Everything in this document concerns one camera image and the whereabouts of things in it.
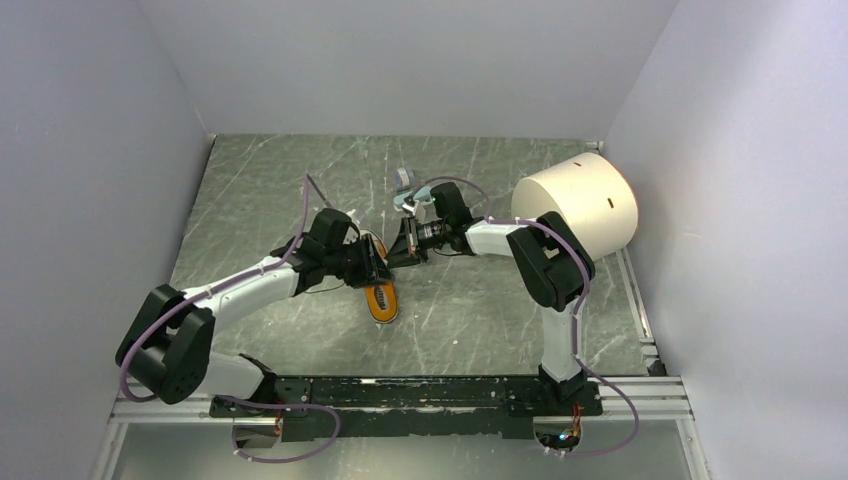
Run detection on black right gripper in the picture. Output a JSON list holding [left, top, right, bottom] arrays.
[[384, 214, 451, 268]]

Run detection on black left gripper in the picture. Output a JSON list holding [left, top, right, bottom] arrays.
[[324, 233, 395, 289]]

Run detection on orange canvas sneaker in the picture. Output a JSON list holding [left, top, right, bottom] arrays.
[[362, 229, 399, 325]]

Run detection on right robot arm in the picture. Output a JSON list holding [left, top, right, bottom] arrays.
[[387, 176, 595, 414]]

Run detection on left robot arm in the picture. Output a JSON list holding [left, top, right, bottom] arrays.
[[115, 208, 392, 416]]

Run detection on small tape roll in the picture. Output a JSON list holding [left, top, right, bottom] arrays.
[[395, 166, 416, 192]]

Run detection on white cylindrical container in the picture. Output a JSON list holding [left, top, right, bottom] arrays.
[[511, 152, 639, 260]]

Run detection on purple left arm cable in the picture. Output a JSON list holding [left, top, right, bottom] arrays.
[[117, 173, 342, 465]]

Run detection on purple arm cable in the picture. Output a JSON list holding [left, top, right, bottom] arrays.
[[413, 175, 641, 460], [117, 173, 342, 465]]

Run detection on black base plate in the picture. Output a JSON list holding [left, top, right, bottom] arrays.
[[209, 374, 603, 442]]

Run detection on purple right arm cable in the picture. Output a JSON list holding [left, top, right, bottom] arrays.
[[413, 175, 641, 460]]

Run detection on aluminium frame rail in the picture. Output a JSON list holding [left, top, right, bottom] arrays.
[[96, 251, 710, 479]]

